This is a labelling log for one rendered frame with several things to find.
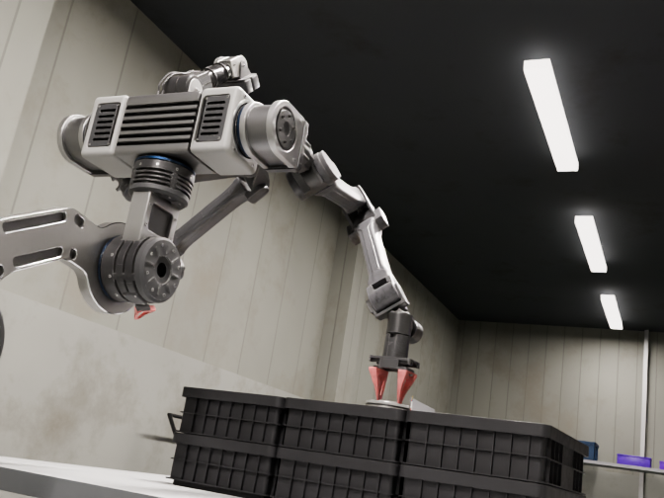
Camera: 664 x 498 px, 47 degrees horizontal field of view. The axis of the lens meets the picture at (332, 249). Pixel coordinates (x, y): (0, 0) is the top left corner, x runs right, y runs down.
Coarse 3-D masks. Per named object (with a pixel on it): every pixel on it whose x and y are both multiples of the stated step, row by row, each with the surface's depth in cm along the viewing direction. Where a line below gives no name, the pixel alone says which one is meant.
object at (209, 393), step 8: (184, 392) 187; (192, 392) 186; (200, 392) 185; (208, 392) 184; (216, 392) 182; (224, 392) 181; (232, 392) 180; (240, 392) 179; (224, 400) 181; (232, 400) 180; (240, 400) 179; (248, 400) 178; (256, 400) 176; (264, 400) 176; (272, 400) 174; (280, 400) 174
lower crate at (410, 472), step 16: (400, 464) 156; (416, 480) 154; (432, 480) 151; (448, 480) 150; (464, 480) 148; (480, 480) 147; (496, 480) 145; (512, 480) 144; (416, 496) 153; (432, 496) 151; (448, 496) 150; (464, 496) 148; (480, 496) 147; (496, 496) 145; (512, 496) 144; (528, 496) 143; (544, 496) 141; (560, 496) 151; (576, 496) 164
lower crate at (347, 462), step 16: (288, 448) 169; (288, 464) 169; (304, 464) 167; (320, 464) 165; (336, 464) 162; (352, 464) 160; (368, 464) 159; (384, 464) 157; (288, 480) 167; (304, 480) 165; (320, 480) 163; (336, 480) 162; (352, 480) 160; (368, 480) 159; (384, 480) 157; (400, 480) 158; (272, 496) 167; (288, 496) 165; (304, 496) 164; (320, 496) 162; (336, 496) 161; (352, 496) 159; (368, 496) 158; (384, 496) 156; (400, 496) 160
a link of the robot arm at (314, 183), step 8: (312, 168) 174; (296, 176) 175; (304, 176) 175; (312, 176) 175; (320, 176) 174; (304, 184) 175; (312, 184) 175; (320, 184) 176; (304, 192) 175; (312, 192) 177
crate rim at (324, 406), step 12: (288, 408) 175; (300, 408) 170; (312, 408) 169; (324, 408) 168; (336, 408) 166; (348, 408) 165; (360, 408) 164; (372, 408) 162; (384, 408) 161; (396, 408) 160
